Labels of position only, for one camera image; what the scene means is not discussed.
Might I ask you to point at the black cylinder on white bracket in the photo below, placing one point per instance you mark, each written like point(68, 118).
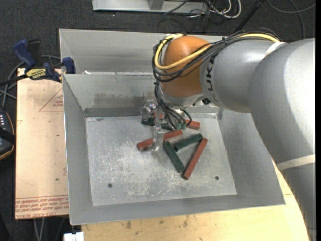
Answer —
point(205, 101)

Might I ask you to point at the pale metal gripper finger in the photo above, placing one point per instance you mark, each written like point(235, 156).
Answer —
point(158, 140)
point(149, 109)

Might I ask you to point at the dark green flat block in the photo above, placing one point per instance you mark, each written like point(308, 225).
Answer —
point(188, 141)
point(148, 122)
point(174, 158)

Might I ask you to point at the grey metal bin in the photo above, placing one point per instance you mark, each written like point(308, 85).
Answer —
point(125, 164)

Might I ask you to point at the brown cardboard board red print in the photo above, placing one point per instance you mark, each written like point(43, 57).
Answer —
point(40, 139)

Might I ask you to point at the red-brown flat block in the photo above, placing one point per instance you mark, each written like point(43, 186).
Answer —
point(193, 124)
point(144, 144)
point(195, 158)

